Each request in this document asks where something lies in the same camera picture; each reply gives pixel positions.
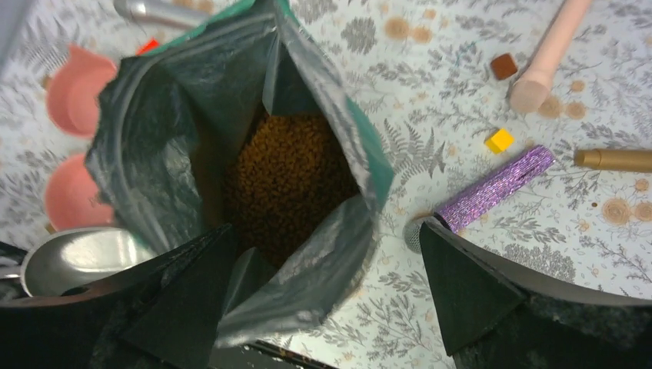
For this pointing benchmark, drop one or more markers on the green silver pet food bag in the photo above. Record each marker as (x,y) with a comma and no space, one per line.
(244,125)

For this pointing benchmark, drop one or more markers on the yellow small block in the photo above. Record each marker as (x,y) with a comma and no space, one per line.
(500,141)

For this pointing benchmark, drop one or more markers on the floral table mat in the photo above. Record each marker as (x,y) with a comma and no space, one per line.
(420,71)

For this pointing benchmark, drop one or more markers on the pink cylinder toy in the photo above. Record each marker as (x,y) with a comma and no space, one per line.
(532,88)

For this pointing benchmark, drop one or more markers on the purple glitter microphone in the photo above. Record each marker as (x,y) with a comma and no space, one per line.
(475,200)

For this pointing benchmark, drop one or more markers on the pink pet bowl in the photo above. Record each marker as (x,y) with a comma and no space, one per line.
(72,94)

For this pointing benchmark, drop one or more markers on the orange red block near bowl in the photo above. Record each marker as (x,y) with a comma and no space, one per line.
(149,46)

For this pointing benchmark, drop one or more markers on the metal scissors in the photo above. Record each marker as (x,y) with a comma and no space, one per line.
(72,258)

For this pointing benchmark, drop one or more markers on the pink scoop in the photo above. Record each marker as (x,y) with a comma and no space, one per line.
(71,197)

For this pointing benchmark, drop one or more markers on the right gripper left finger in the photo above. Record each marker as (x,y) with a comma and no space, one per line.
(162,313)

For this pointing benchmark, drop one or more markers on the gold microphone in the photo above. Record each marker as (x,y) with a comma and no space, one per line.
(614,160)

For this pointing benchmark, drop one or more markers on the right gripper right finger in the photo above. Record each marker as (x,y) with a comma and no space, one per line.
(495,313)

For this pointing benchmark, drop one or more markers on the silver microphone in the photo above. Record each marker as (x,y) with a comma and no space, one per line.
(161,13)

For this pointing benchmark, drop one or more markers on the brown kibble in bag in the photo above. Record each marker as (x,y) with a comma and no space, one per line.
(287,179)

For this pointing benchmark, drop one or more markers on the brown small block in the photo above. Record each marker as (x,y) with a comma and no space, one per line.
(503,66)

